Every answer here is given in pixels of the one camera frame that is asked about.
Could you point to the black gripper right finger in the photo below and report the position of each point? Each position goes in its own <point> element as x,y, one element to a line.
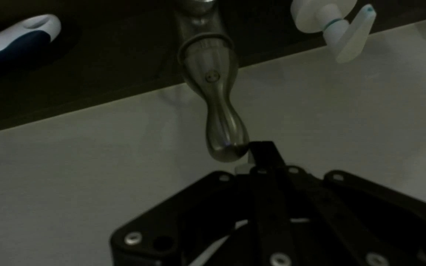
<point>370,216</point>

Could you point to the green soap pump dispenser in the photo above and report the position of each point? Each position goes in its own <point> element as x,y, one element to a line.
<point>321,15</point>

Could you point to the white blue dish brush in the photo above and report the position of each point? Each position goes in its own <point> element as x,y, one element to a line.
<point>21,38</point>

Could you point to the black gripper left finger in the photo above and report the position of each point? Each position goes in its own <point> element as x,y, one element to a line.
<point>144,230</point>

